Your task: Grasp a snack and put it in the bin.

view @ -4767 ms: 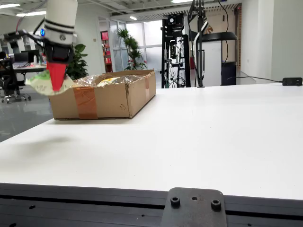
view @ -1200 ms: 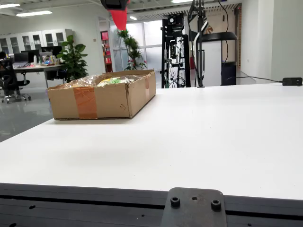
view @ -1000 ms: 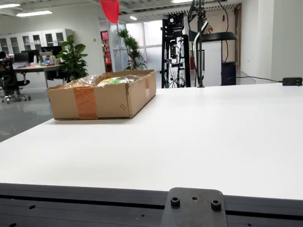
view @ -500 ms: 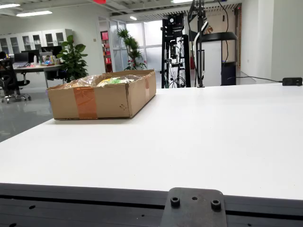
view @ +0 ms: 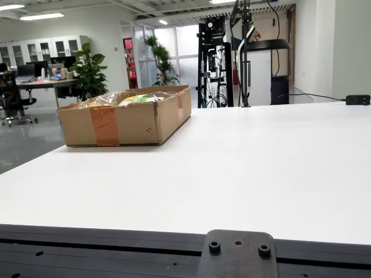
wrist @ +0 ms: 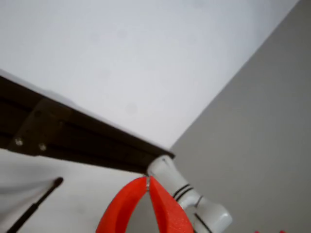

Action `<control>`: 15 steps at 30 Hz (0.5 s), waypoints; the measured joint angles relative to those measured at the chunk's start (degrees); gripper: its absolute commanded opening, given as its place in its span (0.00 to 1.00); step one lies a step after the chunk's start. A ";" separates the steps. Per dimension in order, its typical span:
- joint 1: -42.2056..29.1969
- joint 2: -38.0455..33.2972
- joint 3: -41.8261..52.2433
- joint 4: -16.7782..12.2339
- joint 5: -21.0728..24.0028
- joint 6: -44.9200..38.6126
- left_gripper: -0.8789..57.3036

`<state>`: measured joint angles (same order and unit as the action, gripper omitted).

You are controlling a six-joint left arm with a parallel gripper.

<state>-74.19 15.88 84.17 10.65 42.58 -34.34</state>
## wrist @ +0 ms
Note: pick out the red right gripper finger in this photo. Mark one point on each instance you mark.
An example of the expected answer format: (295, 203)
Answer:
(170, 213)

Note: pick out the black aluminium rail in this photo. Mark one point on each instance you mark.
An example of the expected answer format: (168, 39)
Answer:
(97, 138)

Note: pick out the black mounting plate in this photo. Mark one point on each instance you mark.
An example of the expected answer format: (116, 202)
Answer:
(36, 126)

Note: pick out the black thin rod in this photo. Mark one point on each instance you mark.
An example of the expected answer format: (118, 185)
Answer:
(36, 204)

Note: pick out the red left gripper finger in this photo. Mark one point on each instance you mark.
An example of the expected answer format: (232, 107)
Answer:
(119, 208)

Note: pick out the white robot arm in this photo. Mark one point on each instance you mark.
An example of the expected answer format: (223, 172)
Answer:
(175, 177)

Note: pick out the black hex screw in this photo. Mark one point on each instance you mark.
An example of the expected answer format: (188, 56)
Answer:
(42, 146)
(19, 141)

